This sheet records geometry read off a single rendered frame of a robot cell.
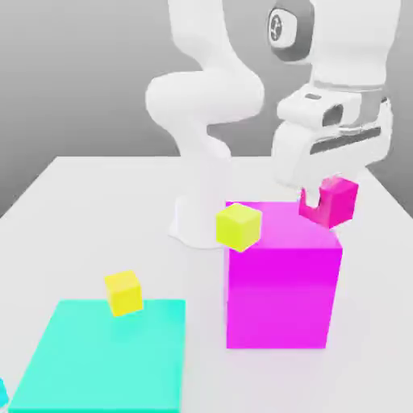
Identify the large turquoise box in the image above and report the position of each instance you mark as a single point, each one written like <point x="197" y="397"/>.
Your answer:
<point x="103" y="361"/>

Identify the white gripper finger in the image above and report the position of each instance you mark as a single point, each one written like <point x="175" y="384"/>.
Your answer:
<point x="312" y="196"/>

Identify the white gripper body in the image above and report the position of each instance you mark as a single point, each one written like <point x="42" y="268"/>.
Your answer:
<point x="290" y="155"/>

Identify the small yellow cube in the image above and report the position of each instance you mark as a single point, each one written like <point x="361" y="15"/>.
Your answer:
<point x="124" y="293"/>

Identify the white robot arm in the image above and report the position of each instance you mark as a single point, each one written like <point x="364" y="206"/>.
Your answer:
<point x="206" y="96"/>

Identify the small pink cube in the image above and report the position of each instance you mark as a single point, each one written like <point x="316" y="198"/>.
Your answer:
<point x="338" y="203"/>

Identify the large magenta box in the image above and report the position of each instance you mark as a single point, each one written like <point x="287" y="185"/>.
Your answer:
<point x="280" y="290"/>

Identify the small lime cube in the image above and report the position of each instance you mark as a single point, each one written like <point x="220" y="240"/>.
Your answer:
<point x="238" y="227"/>

